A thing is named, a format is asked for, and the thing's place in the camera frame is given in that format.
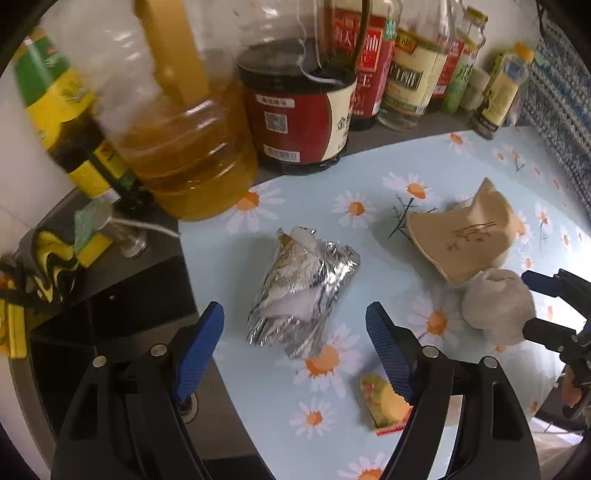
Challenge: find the daisy print tablecloth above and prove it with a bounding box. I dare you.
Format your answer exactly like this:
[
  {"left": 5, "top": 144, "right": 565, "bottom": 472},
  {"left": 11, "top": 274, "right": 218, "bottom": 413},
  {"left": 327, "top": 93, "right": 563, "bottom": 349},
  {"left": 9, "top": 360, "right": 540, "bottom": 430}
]
[{"left": 180, "top": 127, "right": 590, "bottom": 479}]

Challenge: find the small glass jar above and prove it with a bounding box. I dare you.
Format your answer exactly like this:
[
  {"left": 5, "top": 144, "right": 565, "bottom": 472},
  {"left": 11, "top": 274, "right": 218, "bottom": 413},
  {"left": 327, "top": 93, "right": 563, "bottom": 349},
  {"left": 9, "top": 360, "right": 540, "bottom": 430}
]
[{"left": 461, "top": 67, "right": 490, "bottom": 111}]

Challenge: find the large cooking oil jug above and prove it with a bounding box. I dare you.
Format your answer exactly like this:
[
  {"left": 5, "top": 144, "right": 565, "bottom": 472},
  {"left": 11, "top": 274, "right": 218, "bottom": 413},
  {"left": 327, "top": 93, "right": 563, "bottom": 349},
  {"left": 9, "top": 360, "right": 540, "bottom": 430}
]
[{"left": 42, "top": 1, "right": 257, "bottom": 221}]

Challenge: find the white cloth towel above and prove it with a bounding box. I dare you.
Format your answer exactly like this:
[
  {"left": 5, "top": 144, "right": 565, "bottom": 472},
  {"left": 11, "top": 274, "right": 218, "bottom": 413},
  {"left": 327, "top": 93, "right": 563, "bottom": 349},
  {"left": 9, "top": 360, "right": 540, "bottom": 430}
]
[{"left": 461, "top": 268, "right": 536, "bottom": 347}]

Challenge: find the yellow black cloth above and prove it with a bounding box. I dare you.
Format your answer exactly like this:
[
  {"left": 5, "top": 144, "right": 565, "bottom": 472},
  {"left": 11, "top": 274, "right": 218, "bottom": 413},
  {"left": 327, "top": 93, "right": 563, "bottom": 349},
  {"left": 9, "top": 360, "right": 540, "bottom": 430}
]
[{"left": 0, "top": 230, "right": 84, "bottom": 305}]

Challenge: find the brown paper cup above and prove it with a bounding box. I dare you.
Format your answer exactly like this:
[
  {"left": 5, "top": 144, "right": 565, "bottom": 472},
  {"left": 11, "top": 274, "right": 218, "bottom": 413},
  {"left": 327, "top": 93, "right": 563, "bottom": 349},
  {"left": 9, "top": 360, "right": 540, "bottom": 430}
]
[{"left": 407, "top": 178, "right": 520, "bottom": 286}]

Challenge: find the green cap oil bottle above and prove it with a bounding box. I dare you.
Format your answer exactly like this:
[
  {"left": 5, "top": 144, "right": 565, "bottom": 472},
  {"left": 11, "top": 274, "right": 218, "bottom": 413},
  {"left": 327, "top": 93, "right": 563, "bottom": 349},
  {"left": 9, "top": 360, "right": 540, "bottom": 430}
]
[{"left": 12, "top": 25, "right": 151, "bottom": 211}]

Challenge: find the red label vinegar bottle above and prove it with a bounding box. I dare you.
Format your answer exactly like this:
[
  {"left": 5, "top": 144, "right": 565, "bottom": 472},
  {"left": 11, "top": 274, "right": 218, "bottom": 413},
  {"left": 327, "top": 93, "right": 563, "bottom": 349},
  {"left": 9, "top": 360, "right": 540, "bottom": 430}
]
[{"left": 351, "top": 0, "right": 403, "bottom": 131}]

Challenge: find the silver foil wrapper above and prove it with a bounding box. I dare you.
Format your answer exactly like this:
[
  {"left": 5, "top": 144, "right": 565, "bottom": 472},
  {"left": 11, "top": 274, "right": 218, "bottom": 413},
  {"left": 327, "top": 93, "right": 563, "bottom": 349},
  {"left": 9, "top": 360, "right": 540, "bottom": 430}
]
[{"left": 246, "top": 226, "right": 361, "bottom": 360}]

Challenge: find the patterned blue cloth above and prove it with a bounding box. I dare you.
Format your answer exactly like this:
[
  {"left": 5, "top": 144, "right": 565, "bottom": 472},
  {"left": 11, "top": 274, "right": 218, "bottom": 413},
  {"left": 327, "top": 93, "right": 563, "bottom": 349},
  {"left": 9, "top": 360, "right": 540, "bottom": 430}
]
[{"left": 524, "top": 6, "right": 590, "bottom": 210}]

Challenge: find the soy sauce jug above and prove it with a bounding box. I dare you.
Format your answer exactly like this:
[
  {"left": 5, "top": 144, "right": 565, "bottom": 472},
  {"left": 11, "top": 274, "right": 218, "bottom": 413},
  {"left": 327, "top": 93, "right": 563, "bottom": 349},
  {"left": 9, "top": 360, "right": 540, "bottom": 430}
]
[{"left": 233, "top": 1, "right": 373, "bottom": 175}]

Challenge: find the green label oil bottle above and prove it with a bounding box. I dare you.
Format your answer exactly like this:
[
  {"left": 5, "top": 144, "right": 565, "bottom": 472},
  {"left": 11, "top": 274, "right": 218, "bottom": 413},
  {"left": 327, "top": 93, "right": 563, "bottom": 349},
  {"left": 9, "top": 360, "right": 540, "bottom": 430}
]
[{"left": 442, "top": 6, "right": 488, "bottom": 114}]

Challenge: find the clear bottle red label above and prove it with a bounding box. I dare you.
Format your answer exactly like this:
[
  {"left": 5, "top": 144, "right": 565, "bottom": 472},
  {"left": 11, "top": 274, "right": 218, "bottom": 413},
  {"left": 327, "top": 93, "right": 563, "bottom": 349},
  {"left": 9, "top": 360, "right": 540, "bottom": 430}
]
[{"left": 430, "top": 27, "right": 466, "bottom": 110}]

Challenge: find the person's right hand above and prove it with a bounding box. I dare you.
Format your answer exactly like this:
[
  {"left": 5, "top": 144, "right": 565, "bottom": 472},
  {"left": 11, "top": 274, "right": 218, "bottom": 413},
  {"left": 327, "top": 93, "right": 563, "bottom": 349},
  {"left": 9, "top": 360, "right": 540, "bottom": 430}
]
[{"left": 561, "top": 366, "right": 582, "bottom": 408}]

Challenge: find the slim bottle gold cap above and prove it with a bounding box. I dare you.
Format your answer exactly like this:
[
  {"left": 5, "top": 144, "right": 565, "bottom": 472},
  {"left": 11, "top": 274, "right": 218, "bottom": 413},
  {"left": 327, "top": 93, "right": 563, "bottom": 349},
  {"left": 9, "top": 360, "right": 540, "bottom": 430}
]
[{"left": 470, "top": 42, "right": 535, "bottom": 140}]

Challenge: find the clear bottle beige label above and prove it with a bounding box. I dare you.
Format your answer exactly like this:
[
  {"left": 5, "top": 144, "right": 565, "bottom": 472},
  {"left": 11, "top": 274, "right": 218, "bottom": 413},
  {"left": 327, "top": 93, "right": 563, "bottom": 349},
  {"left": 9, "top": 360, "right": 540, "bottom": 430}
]
[{"left": 378, "top": 0, "right": 454, "bottom": 130}]

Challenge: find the yellow red snack wrapper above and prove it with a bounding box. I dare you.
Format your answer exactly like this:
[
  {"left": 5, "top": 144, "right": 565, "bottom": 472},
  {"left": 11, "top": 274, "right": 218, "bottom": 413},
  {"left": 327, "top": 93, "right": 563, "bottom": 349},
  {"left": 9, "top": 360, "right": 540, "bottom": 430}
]
[{"left": 361, "top": 373, "right": 412, "bottom": 436}]

